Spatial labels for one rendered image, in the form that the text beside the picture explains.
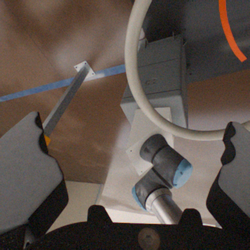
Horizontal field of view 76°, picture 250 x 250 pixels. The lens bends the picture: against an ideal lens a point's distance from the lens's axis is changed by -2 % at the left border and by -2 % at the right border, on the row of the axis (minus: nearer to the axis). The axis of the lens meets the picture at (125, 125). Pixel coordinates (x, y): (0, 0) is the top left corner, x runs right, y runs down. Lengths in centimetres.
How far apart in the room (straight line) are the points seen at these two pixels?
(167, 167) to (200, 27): 124
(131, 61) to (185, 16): 131
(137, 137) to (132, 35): 65
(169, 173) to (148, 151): 17
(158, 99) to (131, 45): 67
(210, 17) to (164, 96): 89
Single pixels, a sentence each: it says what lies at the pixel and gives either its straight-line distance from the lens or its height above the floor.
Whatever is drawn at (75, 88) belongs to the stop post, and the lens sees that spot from 188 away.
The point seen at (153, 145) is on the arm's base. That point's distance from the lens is 95.
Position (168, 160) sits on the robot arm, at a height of 119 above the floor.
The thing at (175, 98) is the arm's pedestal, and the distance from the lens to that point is 101.
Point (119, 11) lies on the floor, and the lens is 174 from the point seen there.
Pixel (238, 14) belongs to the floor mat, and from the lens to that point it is 174.
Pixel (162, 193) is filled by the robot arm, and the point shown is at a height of 135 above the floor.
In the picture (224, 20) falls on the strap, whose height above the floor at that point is 2.
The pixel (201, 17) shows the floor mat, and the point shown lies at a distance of 169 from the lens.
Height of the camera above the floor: 161
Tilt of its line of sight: 37 degrees down
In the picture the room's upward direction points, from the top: 164 degrees counter-clockwise
